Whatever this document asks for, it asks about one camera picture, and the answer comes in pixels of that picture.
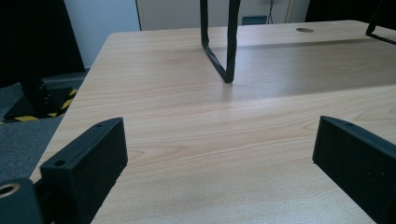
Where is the black hanging cable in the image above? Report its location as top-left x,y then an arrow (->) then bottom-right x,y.
268,0 -> 276,24

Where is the black metal stand frame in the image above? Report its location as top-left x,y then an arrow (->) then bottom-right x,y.
199,0 -> 242,84
365,0 -> 396,47

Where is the blue wall socket box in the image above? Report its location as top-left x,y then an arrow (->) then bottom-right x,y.
241,15 -> 269,26

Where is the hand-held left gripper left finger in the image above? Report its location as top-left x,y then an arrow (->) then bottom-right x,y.
39,117 -> 129,224

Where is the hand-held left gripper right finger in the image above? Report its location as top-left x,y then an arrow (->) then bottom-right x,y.
312,115 -> 396,224

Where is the black base with yellow stripes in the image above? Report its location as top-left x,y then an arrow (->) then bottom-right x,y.
2,77 -> 78,123

